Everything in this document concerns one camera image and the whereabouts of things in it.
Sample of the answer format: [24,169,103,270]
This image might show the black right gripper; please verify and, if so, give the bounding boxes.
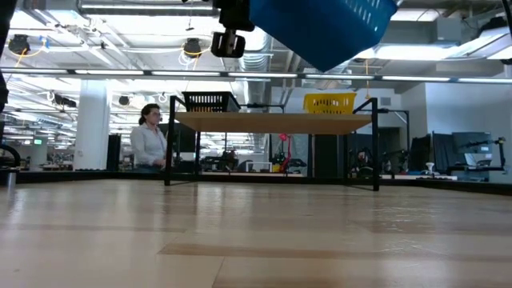
[213,0,256,33]

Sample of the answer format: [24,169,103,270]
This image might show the blue plastic basket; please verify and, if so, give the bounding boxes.
[248,0,400,74]

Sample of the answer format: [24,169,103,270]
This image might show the black plastic basket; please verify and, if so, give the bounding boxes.
[182,90,242,114]

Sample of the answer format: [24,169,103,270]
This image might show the yellow plastic basket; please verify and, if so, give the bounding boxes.
[302,92,358,115]

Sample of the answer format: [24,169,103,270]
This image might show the red desk lamp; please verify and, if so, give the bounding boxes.
[278,133,294,174]

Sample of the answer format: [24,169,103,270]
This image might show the wooden shelf riser black legs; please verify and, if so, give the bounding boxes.
[163,94,411,192]

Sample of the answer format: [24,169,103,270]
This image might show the person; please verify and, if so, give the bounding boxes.
[130,102,169,174]

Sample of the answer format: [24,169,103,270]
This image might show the white building column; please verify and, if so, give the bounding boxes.
[74,79,111,171]

